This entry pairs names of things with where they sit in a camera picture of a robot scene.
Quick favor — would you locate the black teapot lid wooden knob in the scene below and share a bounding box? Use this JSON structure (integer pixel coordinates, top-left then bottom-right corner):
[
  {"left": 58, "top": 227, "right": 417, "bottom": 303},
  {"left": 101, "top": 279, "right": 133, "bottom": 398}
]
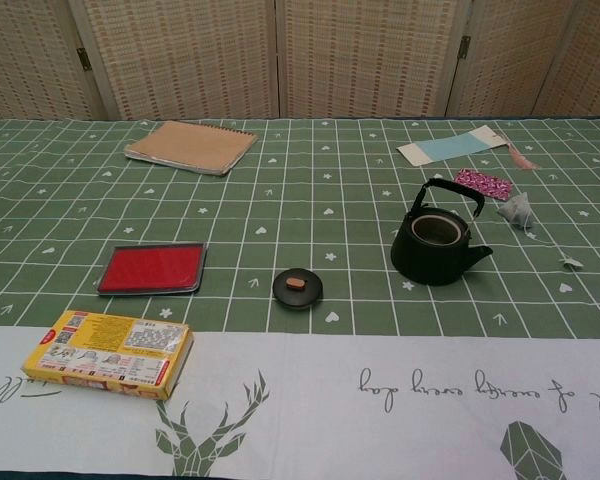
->
[{"left": 272, "top": 268, "right": 324, "bottom": 311}]

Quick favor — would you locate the blue white tasselled bookmark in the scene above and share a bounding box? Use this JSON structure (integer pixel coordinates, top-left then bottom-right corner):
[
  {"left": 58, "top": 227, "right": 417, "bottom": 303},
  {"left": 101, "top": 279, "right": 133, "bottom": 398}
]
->
[{"left": 396, "top": 126, "right": 541, "bottom": 171}]

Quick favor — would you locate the black cast iron teapot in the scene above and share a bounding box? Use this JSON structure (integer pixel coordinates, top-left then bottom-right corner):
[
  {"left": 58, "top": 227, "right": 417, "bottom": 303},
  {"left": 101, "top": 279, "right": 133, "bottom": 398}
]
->
[{"left": 390, "top": 177, "right": 495, "bottom": 287}]

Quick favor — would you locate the red ink pad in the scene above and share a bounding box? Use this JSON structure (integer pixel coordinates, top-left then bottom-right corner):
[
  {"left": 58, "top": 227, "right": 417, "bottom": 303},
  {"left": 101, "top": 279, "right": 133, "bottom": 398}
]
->
[{"left": 97, "top": 242, "right": 209, "bottom": 297}]

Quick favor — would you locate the kraft spiral notebook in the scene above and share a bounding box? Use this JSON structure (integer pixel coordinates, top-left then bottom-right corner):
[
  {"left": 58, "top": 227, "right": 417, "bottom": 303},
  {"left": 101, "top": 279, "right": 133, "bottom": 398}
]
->
[{"left": 124, "top": 120, "right": 259, "bottom": 178}]

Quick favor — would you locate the green checked tablecloth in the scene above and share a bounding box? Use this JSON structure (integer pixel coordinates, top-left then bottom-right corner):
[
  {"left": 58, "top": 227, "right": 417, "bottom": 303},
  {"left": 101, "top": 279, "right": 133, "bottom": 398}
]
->
[{"left": 0, "top": 117, "right": 600, "bottom": 480}]

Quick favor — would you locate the grey pyramid tea bag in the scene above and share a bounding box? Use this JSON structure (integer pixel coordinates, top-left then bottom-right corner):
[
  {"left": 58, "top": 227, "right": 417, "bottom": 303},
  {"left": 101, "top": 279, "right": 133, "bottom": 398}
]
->
[{"left": 497, "top": 193, "right": 584, "bottom": 272}]

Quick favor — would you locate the woven folding screen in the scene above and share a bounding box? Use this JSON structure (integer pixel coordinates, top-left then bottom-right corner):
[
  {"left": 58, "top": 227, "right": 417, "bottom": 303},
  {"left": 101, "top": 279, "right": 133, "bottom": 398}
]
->
[{"left": 0, "top": 0, "right": 600, "bottom": 122}]

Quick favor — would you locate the yellow printed cardboard box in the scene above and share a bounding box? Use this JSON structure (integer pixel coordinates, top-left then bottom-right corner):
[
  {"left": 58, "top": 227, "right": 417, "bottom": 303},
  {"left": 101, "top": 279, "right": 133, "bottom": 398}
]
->
[{"left": 20, "top": 309, "right": 193, "bottom": 401}]

